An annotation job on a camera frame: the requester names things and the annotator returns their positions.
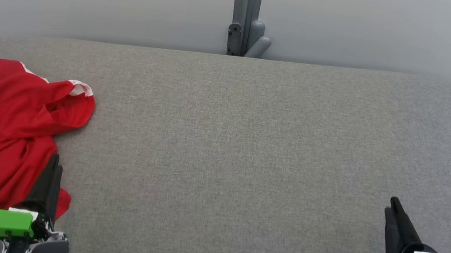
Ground red shorts with white stripe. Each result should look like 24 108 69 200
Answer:
0 58 101 225

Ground grey metal post with bracket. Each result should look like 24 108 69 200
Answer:
223 0 279 62

